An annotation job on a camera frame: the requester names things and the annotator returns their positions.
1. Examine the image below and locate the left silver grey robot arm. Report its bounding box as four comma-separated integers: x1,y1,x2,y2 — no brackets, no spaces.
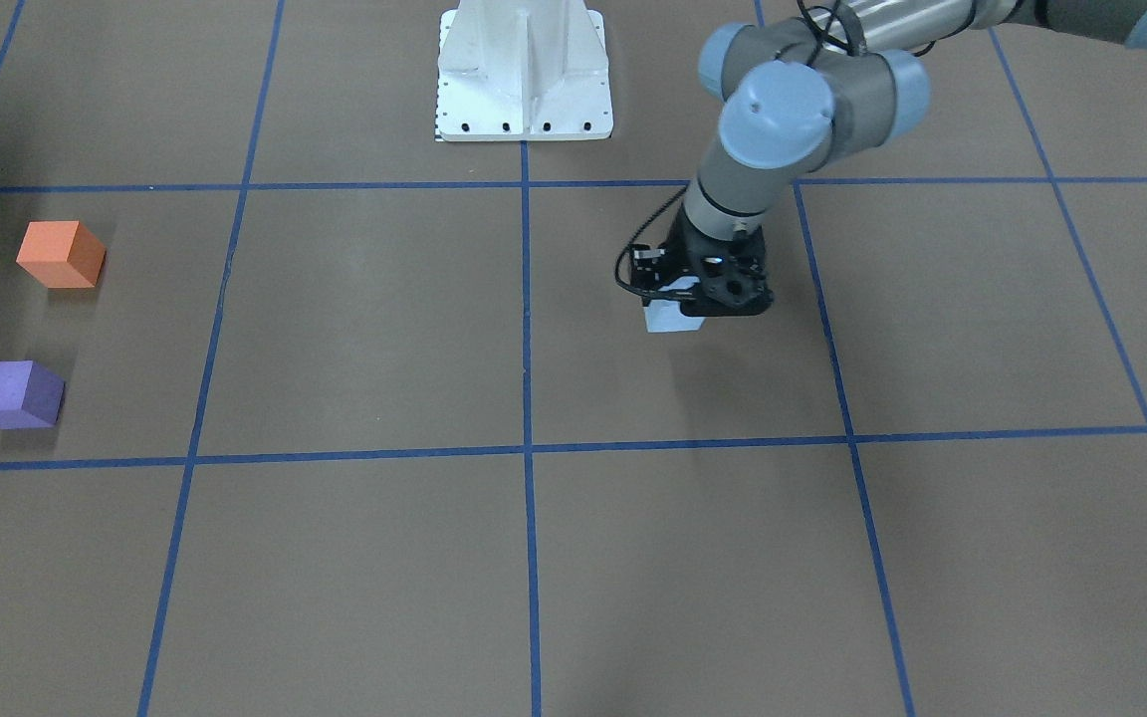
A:
615,1,1147,333

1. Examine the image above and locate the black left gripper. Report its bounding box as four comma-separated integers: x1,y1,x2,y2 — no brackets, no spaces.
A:
633,212,775,318

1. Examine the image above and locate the light blue foam block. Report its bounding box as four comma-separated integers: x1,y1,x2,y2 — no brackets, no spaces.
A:
643,299,707,333

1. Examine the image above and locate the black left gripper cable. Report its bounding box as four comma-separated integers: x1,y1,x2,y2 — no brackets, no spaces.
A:
615,0,868,305

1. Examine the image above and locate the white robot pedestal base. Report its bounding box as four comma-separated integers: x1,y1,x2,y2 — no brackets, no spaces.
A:
434,1,614,142

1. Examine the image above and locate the orange foam block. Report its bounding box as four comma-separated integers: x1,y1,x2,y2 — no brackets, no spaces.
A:
15,221,108,290

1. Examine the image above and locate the purple foam block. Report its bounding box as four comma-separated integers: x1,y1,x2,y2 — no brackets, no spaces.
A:
0,361,67,430

